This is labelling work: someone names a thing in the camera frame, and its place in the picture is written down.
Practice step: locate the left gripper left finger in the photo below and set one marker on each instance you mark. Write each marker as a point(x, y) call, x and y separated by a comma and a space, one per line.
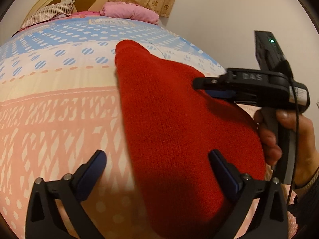
point(43, 218)

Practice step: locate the red knitted sweater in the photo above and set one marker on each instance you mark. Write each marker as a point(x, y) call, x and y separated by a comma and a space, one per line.
point(170, 128)

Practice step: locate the pink folded blanket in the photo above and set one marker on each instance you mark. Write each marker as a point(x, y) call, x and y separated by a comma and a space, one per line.
point(129, 11)

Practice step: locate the striped pillow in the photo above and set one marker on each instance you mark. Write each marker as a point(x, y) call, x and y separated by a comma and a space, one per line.
point(49, 13)

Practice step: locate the black tracker camera box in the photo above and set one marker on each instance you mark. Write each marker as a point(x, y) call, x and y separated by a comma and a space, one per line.
point(269, 54)

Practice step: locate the person's right hand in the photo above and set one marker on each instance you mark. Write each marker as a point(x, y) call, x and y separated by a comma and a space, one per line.
point(288, 141)

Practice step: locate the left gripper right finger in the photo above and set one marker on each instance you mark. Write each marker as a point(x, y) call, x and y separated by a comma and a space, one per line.
point(270, 219)

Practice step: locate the pink bed sheet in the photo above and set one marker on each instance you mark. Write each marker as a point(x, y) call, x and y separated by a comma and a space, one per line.
point(81, 14)

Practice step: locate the polka dot bed quilt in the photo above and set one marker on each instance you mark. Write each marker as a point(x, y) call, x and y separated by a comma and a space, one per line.
point(60, 103)

